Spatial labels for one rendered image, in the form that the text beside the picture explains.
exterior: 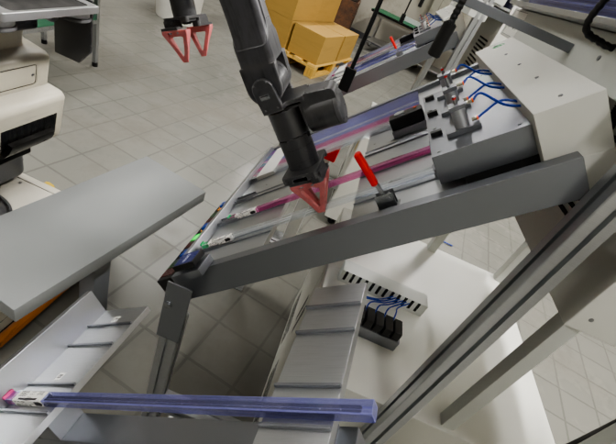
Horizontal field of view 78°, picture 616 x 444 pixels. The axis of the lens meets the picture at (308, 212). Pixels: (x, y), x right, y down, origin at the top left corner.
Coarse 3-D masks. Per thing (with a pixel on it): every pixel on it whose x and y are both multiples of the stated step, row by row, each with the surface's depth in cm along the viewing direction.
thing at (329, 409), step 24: (96, 408) 43; (120, 408) 42; (144, 408) 40; (168, 408) 39; (192, 408) 37; (216, 408) 36; (240, 408) 35; (264, 408) 34; (288, 408) 33; (312, 408) 32; (336, 408) 31; (360, 408) 31
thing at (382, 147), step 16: (368, 144) 93; (384, 144) 88; (400, 144) 84; (416, 144) 79; (368, 160) 84; (384, 160) 80; (416, 160) 73; (432, 160) 70; (384, 176) 73; (400, 176) 70; (432, 176) 64; (400, 192) 65; (416, 192) 62; (432, 192) 60; (368, 208) 65
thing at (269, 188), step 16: (272, 176) 108; (256, 192) 101; (272, 192) 96; (288, 192) 91; (240, 208) 97; (272, 208) 86; (224, 224) 92; (240, 224) 87; (256, 224) 83; (240, 240) 79; (256, 240) 75; (224, 256) 76
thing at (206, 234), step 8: (264, 160) 124; (256, 168) 117; (248, 176) 112; (240, 184) 108; (248, 184) 110; (240, 192) 105; (232, 200) 101; (224, 208) 96; (232, 208) 100; (216, 216) 93; (224, 216) 95; (208, 224) 91; (216, 224) 92; (208, 232) 88; (200, 240) 85; (192, 248) 82; (200, 248) 84
